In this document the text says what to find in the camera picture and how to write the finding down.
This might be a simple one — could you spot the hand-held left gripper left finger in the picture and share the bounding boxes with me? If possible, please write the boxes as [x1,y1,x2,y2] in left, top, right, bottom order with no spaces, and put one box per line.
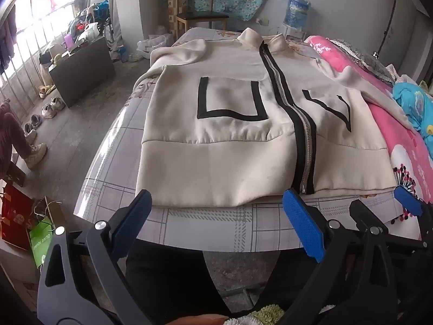
[37,189,152,325]

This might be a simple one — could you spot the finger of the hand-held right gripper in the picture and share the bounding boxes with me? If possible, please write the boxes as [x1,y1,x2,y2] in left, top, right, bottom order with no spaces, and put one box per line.
[349,199,431,255]
[393,186,433,245]

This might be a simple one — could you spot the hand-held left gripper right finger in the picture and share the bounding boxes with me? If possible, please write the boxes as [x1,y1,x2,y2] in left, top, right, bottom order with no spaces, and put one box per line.
[282,188,398,325]

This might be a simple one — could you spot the beige zip jacket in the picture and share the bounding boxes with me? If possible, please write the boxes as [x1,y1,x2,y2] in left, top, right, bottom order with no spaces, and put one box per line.
[136,27,422,209]

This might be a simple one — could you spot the pile of clothes and bags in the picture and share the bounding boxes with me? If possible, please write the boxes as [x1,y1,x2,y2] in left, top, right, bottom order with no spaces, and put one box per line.
[68,2,112,41]

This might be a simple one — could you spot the pink floral blanket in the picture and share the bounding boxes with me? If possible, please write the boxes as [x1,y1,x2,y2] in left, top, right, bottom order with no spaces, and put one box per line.
[304,35,433,226]

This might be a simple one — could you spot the bed with plaid sheet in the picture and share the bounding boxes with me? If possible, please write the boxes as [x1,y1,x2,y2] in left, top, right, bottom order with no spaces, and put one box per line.
[73,27,433,254]

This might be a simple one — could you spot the person's black trousers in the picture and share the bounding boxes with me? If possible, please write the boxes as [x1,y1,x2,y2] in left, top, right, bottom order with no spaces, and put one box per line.
[127,240,339,325]

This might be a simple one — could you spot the brown paper bag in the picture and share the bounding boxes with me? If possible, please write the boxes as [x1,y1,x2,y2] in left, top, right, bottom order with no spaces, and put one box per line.
[34,196,66,227]

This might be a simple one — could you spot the green fuzzy slipper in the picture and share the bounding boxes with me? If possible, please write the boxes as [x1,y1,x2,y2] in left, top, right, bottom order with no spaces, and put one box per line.
[254,304,285,322]

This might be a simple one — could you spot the green paper bag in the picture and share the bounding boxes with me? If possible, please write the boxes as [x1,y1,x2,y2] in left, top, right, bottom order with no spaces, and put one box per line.
[30,218,55,268]

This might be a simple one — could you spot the light blue printed cloth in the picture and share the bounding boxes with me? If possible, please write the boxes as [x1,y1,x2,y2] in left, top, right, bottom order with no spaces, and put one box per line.
[392,81,433,139]

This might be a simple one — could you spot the dark brown box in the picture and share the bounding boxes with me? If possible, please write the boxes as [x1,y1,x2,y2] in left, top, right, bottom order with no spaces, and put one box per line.
[0,161,26,187]

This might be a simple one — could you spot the grey patterned cloth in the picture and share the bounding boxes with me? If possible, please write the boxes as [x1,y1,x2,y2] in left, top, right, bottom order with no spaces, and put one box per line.
[332,39,395,82]

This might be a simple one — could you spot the person in maroon trousers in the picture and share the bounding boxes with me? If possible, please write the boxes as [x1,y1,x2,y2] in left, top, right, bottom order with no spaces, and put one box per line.
[0,100,32,163]

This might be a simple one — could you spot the black cabinet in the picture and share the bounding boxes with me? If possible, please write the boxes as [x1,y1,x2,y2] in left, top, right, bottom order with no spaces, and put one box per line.
[48,35,116,108]

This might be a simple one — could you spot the white plastic bag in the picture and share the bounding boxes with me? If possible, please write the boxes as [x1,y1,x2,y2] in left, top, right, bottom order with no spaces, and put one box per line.
[137,34,173,59]

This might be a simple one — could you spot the thin black pole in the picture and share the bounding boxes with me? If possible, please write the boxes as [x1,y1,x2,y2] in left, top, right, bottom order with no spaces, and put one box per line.
[374,0,400,58]

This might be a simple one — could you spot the metal window railing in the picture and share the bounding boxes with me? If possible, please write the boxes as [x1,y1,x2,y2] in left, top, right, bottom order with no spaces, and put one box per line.
[0,3,109,122]

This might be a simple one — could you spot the white water dispenser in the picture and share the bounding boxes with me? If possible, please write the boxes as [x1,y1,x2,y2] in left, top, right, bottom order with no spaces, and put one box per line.
[282,25,307,41]

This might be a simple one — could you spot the wooden chair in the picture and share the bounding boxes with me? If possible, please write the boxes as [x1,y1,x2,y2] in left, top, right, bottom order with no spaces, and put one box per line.
[175,0,230,39]

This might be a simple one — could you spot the hanging dark purple garment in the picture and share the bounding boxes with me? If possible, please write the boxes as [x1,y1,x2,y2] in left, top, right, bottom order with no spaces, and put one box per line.
[0,5,17,72]

